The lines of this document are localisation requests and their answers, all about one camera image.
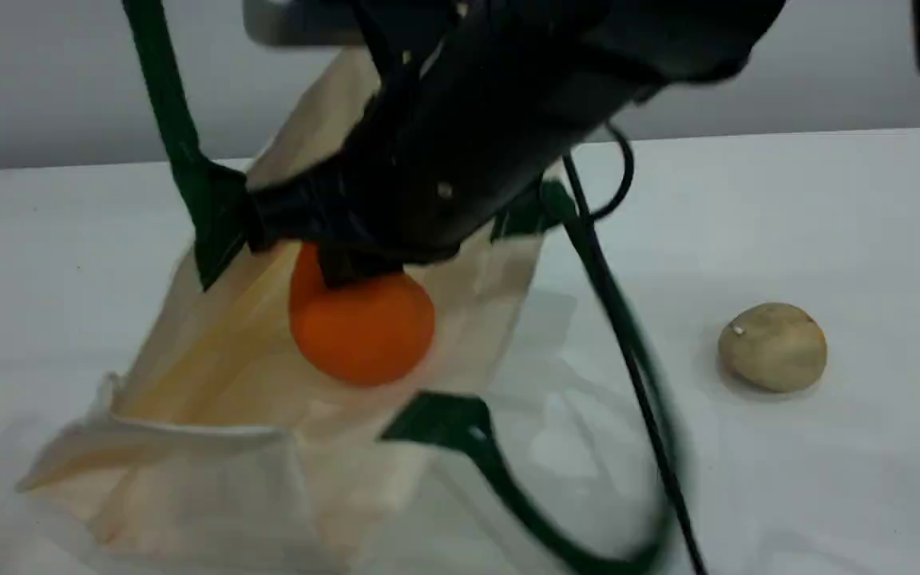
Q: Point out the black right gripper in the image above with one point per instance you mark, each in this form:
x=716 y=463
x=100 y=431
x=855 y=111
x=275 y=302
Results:
x=348 y=216

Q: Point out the orange citrus fruit with stem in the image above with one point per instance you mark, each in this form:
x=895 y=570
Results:
x=364 y=335

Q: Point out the tan potato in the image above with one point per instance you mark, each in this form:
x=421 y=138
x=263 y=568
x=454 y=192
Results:
x=771 y=347

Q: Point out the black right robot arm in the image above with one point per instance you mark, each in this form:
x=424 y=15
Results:
x=588 y=56

